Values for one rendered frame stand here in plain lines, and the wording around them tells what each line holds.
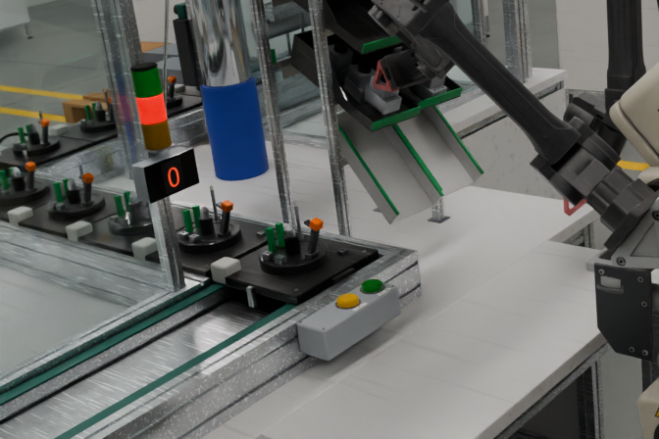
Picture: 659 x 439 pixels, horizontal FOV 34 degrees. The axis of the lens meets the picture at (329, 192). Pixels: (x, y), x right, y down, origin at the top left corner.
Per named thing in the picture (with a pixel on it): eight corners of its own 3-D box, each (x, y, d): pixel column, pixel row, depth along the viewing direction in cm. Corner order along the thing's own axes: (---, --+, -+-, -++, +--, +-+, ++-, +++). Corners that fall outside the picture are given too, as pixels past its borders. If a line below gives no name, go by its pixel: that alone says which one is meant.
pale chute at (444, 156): (475, 183, 244) (483, 172, 241) (432, 201, 237) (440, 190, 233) (406, 87, 253) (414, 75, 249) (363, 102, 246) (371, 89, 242)
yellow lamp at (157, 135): (177, 143, 205) (173, 118, 203) (157, 151, 201) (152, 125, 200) (160, 140, 208) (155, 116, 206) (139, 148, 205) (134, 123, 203)
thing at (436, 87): (444, 99, 236) (451, 72, 232) (430, 104, 234) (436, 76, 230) (419, 79, 241) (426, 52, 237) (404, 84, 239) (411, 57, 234)
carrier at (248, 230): (288, 238, 237) (280, 184, 233) (207, 280, 221) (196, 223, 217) (214, 221, 253) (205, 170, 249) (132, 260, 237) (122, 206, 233)
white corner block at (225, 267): (243, 277, 220) (240, 259, 219) (228, 286, 217) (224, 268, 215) (228, 273, 223) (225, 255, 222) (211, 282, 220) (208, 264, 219)
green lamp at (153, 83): (168, 91, 202) (163, 66, 200) (147, 99, 198) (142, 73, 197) (150, 89, 205) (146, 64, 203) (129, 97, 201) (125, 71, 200)
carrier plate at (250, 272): (379, 259, 220) (378, 249, 219) (298, 306, 204) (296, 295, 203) (293, 239, 236) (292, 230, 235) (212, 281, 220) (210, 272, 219)
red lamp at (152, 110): (173, 118, 203) (168, 92, 202) (152, 125, 200) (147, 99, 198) (155, 115, 206) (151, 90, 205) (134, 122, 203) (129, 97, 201)
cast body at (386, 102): (399, 110, 223) (406, 80, 219) (383, 115, 221) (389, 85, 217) (373, 89, 228) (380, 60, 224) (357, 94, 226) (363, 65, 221)
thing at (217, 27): (263, 76, 308) (241, -60, 295) (226, 89, 298) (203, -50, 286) (228, 73, 317) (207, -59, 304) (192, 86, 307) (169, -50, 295)
